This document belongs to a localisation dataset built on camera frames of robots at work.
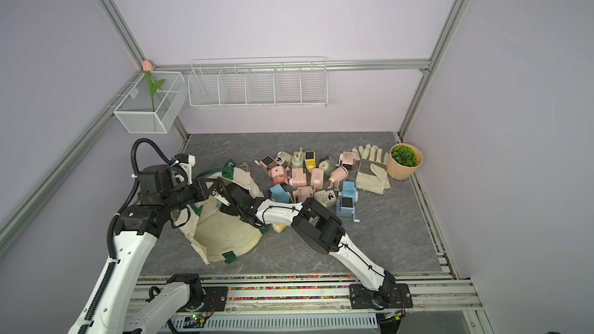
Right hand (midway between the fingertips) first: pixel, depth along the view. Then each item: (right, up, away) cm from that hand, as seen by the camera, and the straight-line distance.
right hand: (227, 192), depth 93 cm
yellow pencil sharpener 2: (+21, -12, -8) cm, 26 cm away
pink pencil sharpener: (+15, +12, +7) cm, 20 cm away
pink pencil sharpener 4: (+36, +5, +3) cm, 37 cm away
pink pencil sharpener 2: (+20, +7, +6) cm, 22 cm away
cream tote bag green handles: (-3, -15, -4) cm, 16 cm away
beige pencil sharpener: (+22, +13, +13) cm, 28 cm away
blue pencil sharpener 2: (+21, -1, +1) cm, 22 cm away
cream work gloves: (+62, +6, +12) cm, 63 cm away
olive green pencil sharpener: (+41, +10, +7) cm, 43 cm away
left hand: (+3, +6, -20) cm, 21 cm away
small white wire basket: (-24, +29, -15) cm, 41 cm away
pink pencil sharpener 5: (+31, -1, +1) cm, 31 cm away
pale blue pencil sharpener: (+47, -5, -6) cm, 47 cm away
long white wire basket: (+12, +47, +6) cm, 48 cm away
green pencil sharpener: (+28, +13, +10) cm, 32 cm away
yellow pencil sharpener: (+33, +14, +9) cm, 37 cm away
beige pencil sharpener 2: (+41, -2, +1) cm, 41 cm away
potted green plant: (+73, +12, +4) cm, 74 cm away
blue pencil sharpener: (+50, +1, +1) cm, 50 cm away
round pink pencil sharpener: (+45, +6, +4) cm, 46 cm away
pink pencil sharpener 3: (+29, +5, +6) cm, 30 cm away
